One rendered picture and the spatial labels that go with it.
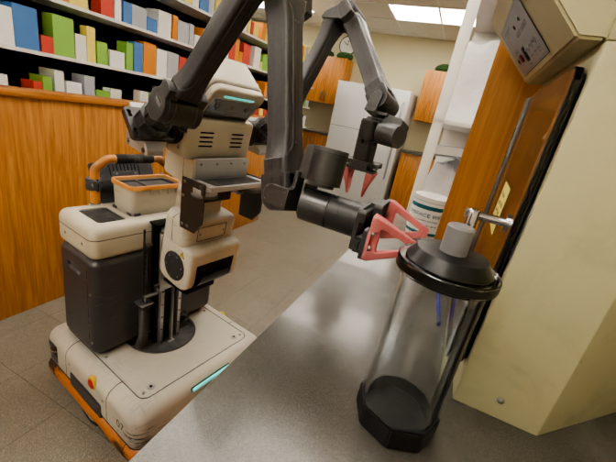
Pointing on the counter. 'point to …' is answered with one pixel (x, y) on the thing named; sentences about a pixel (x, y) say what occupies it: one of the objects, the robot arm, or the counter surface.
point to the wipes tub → (427, 211)
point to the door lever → (484, 218)
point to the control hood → (560, 30)
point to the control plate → (514, 40)
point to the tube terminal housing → (558, 280)
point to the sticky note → (500, 203)
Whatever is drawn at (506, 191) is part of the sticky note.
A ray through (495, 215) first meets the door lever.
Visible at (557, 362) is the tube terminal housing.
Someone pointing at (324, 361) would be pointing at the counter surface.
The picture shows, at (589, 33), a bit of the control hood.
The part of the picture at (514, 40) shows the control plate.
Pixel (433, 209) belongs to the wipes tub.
